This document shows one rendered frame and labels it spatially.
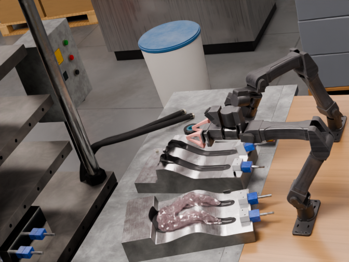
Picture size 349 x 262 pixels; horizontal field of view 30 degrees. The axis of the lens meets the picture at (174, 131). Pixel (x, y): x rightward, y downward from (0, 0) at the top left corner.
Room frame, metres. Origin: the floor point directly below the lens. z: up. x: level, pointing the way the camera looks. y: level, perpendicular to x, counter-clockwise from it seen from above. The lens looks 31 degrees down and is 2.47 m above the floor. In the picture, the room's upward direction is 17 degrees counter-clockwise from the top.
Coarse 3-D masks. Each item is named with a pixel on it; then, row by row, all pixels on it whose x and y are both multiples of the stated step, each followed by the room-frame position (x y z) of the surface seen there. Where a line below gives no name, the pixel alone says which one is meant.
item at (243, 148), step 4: (236, 144) 2.35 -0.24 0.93; (240, 144) 2.33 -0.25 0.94; (244, 144) 2.33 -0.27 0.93; (248, 144) 2.32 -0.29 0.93; (252, 144) 2.30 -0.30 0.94; (256, 144) 2.31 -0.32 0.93; (260, 144) 2.30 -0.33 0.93; (236, 148) 2.33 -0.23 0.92; (240, 148) 2.32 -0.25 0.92; (244, 148) 2.31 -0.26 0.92; (248, 148) 2.31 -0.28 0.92; (252, 148) 2.30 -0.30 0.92; (240, 152) 2.32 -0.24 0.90; (244, 152) 2.31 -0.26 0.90; (248, 152) 2.32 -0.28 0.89
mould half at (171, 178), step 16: (192, 144) 2.48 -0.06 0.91; (224, 144) 2.45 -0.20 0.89; (192, 160) 2.38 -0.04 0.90; (208, 160) 2.36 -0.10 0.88; (224, 160) 2.32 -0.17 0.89; (256, 160) 2.37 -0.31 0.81; (144, 176) 2.42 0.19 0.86; (160, 176) 2.33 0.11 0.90; (176, 176) 2.30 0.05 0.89; (192, 176) 2.28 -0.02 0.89; (208, 176) 2.25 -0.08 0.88; (224, 176) 2.20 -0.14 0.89; (240, 176) 2.17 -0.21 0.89; (144, 192) 2.38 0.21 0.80; (160, 192) 2.35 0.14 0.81; (176, 192) 2.31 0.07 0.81
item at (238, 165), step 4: (236, 160) 2.25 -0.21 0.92; (240, 160) 2.24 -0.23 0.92; (232, 164) 2.23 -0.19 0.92; (236, 164) 2.22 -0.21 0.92; (240, 164) 2.22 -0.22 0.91; (244, 164) 2.23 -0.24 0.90; (248, 164) 2.22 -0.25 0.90; (252, 164) 2.23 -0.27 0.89; (236, 168) 2.22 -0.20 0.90; (240, 168) 2.21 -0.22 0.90; (244, 168) 2.21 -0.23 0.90; (248, 168) 2.20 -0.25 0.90; (244, 172) 2.21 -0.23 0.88; (248, 172) 2.20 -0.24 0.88
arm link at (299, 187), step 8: (328, 136) 1.86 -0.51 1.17; (328, 144) 1.82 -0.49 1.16; (312, 160) 1.85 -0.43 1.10; (320, 160) 1.84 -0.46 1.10; (304, 168) 1.88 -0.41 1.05; (312, 168) 1.86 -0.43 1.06; (304, 176) 1.88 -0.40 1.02; (312, 176) 1.87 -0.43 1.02; (296, 184) 1.90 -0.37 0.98; (304, 184) 1.88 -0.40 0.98; (288, 192) 1.93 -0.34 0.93; (296, 192) 1.89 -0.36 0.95; (304, 192) 1.88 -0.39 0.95; (288, 200) 1.91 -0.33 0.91
